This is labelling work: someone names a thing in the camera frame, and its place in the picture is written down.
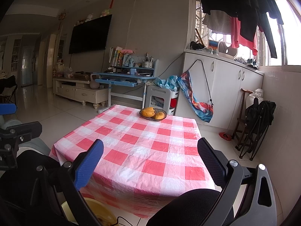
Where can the cream tv stand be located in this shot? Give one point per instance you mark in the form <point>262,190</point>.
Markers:
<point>82,91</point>

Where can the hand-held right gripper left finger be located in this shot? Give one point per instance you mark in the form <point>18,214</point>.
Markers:
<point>89,164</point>

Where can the teal patterned cloth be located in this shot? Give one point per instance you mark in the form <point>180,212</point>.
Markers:
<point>168,81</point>

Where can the row of books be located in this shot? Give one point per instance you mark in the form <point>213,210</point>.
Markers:
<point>116,57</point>

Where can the white plush toy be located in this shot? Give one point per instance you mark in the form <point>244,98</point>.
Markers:
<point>89,17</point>

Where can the green plush toy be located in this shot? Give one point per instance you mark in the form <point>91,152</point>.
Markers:
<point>105,12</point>

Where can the yellow plastic basin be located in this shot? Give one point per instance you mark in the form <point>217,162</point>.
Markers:
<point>94,208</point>

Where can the pink plush toy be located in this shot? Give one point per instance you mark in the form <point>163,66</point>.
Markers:
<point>127,51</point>

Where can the dark wicker fruit basket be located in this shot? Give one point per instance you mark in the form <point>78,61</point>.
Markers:
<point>164,115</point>

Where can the colourful picture box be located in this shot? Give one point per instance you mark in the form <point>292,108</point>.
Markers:
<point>213,44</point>

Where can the pair of shoes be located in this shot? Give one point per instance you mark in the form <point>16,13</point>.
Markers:
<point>251,63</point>

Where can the hanging grey garment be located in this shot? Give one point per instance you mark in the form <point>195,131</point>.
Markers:
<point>217,22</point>

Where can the black television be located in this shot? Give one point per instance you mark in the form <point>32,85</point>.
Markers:
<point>90,34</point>

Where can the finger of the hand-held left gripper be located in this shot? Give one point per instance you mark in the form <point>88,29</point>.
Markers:
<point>7,108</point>
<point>23,129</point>

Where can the person's right leg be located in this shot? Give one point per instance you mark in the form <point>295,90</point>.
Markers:
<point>188,207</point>

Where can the brown wooden chair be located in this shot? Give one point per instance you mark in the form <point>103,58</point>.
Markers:
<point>242,113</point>

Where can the white cabinet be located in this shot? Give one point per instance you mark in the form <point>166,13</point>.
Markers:
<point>225,87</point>

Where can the folding chair with dark clothes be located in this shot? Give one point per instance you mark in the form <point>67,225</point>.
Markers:
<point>8,86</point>

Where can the white pen cup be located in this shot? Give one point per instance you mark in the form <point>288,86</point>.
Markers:
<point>148,64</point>

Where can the white plastic bag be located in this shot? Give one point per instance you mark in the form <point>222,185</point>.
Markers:
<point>257,95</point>

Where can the pale pink kettlebell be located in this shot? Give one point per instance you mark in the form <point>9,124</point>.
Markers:
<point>94,83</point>

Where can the red slipper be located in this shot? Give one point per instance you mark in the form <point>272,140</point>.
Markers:
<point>225,136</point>

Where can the black folding chair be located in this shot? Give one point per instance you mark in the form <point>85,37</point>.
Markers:
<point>261,115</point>

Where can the black round object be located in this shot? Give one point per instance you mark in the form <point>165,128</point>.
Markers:
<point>196,46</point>

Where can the hanging black jacket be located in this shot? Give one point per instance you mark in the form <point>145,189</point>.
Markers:
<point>242,7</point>

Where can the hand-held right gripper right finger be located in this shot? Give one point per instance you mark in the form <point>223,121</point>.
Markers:
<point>211,162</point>

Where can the yellow mango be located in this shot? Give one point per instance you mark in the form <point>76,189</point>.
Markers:
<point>159,115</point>
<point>151,109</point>
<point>147,113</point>

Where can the hanging red garment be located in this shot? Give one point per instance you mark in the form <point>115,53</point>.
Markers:
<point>239,37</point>

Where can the plastic bags on stand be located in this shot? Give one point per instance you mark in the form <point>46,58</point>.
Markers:
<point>64,71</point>

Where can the grey plastic stool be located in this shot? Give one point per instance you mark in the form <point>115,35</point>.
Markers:
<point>162,94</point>

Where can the blue study desk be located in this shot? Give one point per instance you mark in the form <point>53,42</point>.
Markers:
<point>122,76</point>

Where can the pink checkered tablecloth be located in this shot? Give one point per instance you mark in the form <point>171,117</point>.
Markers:
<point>141,150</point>

